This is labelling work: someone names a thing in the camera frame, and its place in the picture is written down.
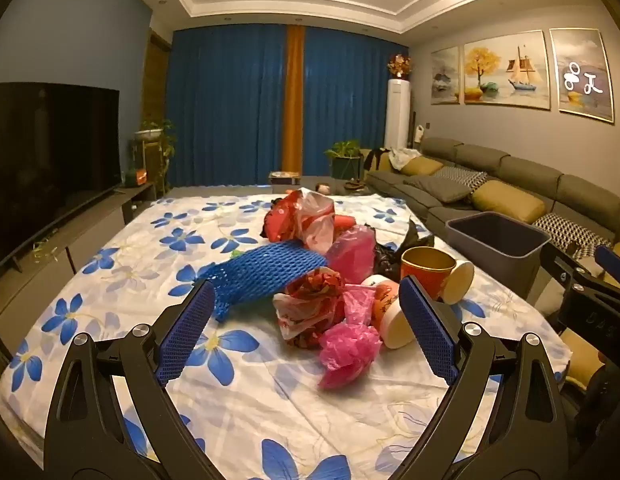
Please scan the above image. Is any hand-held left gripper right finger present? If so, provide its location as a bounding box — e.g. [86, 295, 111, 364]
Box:
[399, 276, 573, 480]

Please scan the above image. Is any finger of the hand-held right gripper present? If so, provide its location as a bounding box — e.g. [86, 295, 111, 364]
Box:
[539, 246, 593, 286]
[572, 245, 620, 302]

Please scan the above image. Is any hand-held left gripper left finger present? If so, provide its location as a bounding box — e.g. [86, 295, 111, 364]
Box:
[44, 279, 217, 480]

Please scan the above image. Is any orange printed paper cup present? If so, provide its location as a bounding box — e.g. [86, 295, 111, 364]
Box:
[362, 274, 416, 348]

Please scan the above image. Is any grey plastic bin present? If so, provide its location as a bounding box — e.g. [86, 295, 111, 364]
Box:
[445, 211, 552, 306]

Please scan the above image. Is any black plastic bag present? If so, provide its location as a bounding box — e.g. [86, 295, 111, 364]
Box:
[375, 220, 436, 281]

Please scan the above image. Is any pink plastic bag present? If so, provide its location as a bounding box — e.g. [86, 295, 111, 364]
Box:
[317, 285, 383, 391]
[327, 225, 378, 286]

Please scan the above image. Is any blue foam net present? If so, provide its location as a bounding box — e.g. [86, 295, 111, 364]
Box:
[197, 240, 328, 323]

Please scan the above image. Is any red white printed plastic bag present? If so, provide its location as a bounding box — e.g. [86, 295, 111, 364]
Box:
[272, 267, 347, 348]

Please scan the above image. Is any translucent white plastic bag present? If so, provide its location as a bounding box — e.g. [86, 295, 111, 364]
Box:
[295, 187, 337, 253]

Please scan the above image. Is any black white patterned cushion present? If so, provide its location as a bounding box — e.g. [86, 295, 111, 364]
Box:
[435, 166, 488, 190]
[532, 212, 613, 261]

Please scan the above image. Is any large mustard cushion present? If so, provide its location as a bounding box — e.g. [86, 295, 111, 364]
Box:
[472, 180, 546, 225]

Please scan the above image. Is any grey sofa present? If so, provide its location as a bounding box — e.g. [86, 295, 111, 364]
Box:
[365, 136, 620, 261]

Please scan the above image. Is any blue floral bed sheet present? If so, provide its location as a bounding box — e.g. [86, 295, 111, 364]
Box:
[0, 187, 576, 480]

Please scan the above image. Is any flat grey cushion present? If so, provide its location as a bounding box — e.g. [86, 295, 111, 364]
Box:
[402, 175, 472, 204]

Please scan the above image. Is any grey television cabinet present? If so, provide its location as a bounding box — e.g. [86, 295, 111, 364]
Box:
[0, 182, 156, 331]

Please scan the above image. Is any small mustard cushion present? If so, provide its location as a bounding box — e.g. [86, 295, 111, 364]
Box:
[402, 156, 443, 177]

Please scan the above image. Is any white cloth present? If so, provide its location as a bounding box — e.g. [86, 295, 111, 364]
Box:
[387, 147, 421, 170]

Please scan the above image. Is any black cloth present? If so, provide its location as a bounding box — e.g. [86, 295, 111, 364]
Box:
[362, 149, 391, 172]

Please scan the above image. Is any purple framed painting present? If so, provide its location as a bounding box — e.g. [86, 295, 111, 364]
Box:
[549, 27, 618, 123]

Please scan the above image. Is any potted plant in dark pot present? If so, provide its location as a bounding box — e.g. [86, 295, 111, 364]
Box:
[324, 140, 363, 180]

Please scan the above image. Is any dark coffee table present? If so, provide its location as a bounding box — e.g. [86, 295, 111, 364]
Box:
[267, 174, 378, 197]

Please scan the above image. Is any wide sailboat painting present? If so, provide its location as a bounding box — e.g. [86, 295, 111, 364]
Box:
[462, 30, 550, 111]

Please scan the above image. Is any trailing plant on stand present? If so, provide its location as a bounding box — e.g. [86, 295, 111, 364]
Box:
[132, 117, 178, 196]

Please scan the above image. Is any black television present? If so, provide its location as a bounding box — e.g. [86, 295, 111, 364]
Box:
[0, 81, 121, 268]

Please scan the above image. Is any white standing air conditioner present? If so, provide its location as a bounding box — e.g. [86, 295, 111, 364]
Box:
[384, 79, 410, 151]

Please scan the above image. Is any small landscape painting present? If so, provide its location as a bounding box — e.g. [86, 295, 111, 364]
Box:
[430, 46, 462, 106]

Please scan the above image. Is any brown wooden panel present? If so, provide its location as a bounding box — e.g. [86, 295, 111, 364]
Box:
[142, 30, 172, 196]

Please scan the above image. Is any blue curtain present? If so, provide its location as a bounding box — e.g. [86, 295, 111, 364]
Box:
[302, 27, 413, 178]
[167, 25, 289, 188]

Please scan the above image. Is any artificial flower bouquet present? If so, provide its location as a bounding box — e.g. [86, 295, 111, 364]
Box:
[387, 54, 412, 81]

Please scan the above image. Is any orange curtain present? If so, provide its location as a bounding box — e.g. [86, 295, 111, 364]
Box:
[282, 25, 307, 173]

